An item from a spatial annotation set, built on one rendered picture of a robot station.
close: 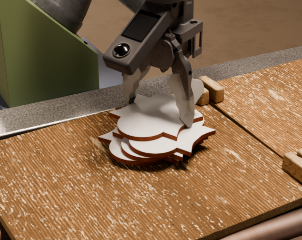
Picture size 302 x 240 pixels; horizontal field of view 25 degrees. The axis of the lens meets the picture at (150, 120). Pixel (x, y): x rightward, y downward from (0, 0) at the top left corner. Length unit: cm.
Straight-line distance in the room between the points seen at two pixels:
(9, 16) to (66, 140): 28
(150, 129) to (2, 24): 37
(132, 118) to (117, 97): 19
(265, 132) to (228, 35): 271
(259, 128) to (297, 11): 310
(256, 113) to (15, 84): 45
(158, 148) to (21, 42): 39
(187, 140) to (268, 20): 304
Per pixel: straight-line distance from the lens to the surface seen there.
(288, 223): 96
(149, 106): 108
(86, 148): 106
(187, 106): 101
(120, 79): 140
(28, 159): 105
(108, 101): 123
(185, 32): 100
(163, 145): 100
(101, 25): 391
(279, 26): 396
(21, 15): 125
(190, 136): 102
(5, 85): 131
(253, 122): 114
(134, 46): 94
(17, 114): 121
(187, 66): 99
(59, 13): 132
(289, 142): 109
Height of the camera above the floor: 151
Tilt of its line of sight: 30 degrees down
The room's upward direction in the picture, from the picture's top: straight up
